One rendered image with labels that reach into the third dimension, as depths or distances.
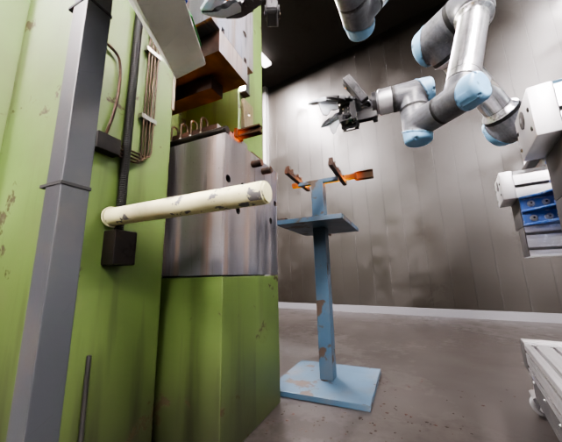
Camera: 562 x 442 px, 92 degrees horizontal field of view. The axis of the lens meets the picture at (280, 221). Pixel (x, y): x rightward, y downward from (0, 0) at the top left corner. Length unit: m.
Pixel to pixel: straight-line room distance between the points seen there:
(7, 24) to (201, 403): 1.34
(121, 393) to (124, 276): 0.28
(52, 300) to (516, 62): 4.13
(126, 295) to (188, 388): 0.31
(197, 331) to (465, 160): 3.31
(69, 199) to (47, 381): 0.24
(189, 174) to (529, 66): 3.72
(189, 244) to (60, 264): 0.46
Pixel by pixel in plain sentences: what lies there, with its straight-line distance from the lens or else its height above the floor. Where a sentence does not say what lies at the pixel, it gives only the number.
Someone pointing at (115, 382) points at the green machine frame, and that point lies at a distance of 0.87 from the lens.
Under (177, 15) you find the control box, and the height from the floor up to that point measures 0.95.
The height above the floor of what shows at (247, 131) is 1.00.
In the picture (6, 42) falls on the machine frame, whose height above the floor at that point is 1.23.
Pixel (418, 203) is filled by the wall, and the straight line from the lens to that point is 3.56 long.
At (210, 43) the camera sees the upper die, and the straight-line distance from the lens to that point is 1.23.
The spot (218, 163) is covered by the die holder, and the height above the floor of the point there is 0.81.
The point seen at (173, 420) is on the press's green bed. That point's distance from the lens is 0.98.
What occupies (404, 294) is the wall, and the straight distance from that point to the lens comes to 3.51.
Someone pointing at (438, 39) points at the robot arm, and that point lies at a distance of 1.15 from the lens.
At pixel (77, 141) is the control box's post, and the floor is 0.67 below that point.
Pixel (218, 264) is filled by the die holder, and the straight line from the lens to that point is 0.81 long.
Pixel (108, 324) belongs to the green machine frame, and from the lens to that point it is 0.82.
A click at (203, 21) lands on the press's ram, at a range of 1.24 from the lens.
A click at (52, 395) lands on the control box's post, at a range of 0.51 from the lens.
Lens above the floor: 0.47
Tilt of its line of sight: 11 degrees up
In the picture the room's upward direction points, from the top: 1 degrees counter-clockwise
